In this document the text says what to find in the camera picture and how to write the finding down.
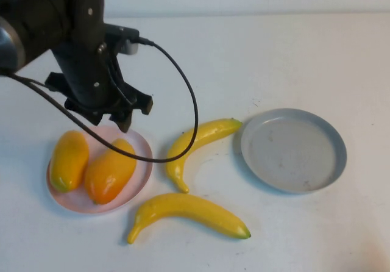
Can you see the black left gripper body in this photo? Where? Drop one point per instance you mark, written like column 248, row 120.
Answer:
column 88, row 77

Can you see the yellow mango with green tip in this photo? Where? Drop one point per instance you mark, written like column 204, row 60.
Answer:
column 68, row 162

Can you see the slim curved yellow banana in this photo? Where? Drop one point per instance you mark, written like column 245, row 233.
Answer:
column 219, row 128

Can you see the pink round plate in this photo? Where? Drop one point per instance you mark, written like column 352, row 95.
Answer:
column 76, row 205

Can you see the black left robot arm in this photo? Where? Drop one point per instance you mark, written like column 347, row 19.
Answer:
column 45, row 16

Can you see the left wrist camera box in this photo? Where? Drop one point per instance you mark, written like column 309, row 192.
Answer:
column 122, row 34

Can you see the orange-tinted yellow mango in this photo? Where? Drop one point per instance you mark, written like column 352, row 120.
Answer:
column 106, row 177

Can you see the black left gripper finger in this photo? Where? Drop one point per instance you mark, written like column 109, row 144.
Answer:
column 123, row 121
column 88, row 113

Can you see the grey-blue round plate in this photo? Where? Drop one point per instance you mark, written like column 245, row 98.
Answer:
column 289, row 156

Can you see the large yellow banana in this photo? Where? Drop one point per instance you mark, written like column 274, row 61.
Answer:
column 189, row 208

